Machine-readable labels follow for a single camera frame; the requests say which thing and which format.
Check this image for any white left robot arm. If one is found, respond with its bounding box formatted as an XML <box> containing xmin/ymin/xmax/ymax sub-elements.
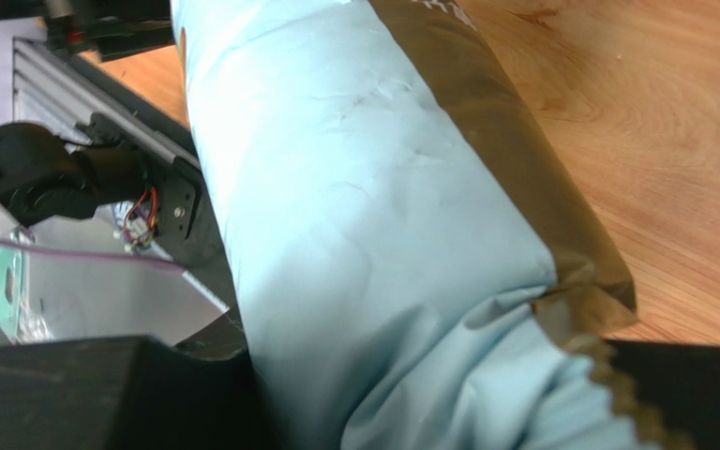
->
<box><xmin>0</xmin><ymin>1</ymin><xmax>173</xmax><ymax>227</ymax></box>

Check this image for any aluminium rail with cable duct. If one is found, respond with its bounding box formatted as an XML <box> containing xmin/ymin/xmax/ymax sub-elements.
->
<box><xmin>13</xmin><ymin>40</ymin><xmax>228</xmax><ymax>347</ymax></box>

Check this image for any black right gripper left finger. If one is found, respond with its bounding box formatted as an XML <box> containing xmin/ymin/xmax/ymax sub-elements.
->
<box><xmin>0</xmin><ymin>337</ymin><xmax>273</xmax><ymax>449</ymax></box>

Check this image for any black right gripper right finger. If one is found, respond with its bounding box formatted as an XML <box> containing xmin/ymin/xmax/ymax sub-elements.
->
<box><xmin>608</xmin><ymin>339</ymin><xmax>720</xmax><ymax>449</ymax></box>

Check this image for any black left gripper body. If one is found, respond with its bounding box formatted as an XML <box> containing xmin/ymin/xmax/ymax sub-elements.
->
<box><xmin>0</xmin><ymin>0</ymin><xmax>174</xmax><ymax>62</ymax></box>

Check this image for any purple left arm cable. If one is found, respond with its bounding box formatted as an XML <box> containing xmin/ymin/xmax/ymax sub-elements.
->
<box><xmin>0</xmin><ymin>235</ymin><xmax>187</xmax><ymax>273</ymax></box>

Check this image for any light blue snack bag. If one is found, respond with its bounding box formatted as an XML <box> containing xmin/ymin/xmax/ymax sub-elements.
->
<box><xmin>169</xmin><ymin>0</ymin><xmax>698</xmax><ymax>450</ymax></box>

